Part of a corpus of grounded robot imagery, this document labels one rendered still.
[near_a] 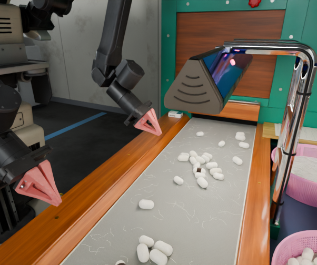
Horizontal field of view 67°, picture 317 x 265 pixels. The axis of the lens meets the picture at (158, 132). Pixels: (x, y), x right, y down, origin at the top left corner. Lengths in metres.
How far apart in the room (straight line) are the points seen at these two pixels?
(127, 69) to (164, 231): 0.42
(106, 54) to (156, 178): 0.38
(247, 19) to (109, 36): 0.58
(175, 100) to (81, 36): 3.54
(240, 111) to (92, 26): 2.91
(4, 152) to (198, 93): 0.34
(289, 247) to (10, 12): 1.00
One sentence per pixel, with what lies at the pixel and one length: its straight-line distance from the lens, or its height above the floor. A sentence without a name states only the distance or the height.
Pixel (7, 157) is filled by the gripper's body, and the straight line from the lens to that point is 0.48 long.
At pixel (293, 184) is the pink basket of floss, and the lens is 0.81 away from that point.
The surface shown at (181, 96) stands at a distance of 0.33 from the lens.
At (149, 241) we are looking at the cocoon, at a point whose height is 0.76.
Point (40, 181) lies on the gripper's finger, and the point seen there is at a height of 0.91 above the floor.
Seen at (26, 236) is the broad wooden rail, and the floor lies 0.76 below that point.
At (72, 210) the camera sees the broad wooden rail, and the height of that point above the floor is 0.76.
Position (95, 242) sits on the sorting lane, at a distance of 0.56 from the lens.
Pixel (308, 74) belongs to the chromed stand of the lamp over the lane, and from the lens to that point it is 0.53.
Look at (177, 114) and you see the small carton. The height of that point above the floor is 0.78.
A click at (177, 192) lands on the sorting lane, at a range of 0.67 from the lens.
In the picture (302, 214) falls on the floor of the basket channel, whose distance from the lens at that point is 0.81.
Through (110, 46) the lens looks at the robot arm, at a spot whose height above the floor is 1.10.
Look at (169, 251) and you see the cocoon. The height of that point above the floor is 0.76.
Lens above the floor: 1.14
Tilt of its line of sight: 23 degrees down
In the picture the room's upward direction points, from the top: straight up
